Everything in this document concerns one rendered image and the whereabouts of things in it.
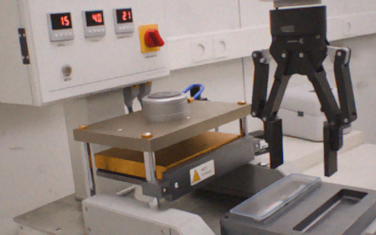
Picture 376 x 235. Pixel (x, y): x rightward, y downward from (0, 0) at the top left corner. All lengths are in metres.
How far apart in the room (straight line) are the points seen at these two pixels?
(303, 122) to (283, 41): 1.14
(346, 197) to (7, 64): 0.60
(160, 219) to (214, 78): 1.08
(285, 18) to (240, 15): 1.19
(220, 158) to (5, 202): 0.72
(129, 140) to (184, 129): 0.09
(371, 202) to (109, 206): 0.39
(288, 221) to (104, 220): 0.29
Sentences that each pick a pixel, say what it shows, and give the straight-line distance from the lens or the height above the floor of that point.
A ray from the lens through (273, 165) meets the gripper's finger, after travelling 0.73.
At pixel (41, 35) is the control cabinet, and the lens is 0.85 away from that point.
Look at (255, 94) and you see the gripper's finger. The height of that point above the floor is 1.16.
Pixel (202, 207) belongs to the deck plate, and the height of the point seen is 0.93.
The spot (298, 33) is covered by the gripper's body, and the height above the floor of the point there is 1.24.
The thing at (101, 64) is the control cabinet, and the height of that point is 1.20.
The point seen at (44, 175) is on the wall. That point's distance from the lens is 1.40.
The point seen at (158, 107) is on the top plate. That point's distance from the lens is 0.82.
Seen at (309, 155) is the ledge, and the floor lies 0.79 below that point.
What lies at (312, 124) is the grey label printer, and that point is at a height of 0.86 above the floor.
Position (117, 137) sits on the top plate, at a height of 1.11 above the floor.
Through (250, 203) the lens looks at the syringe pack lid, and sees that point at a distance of 0.73.
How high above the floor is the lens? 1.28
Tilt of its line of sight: 12 degrees down
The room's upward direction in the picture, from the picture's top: 5 degrees counter-clockwise
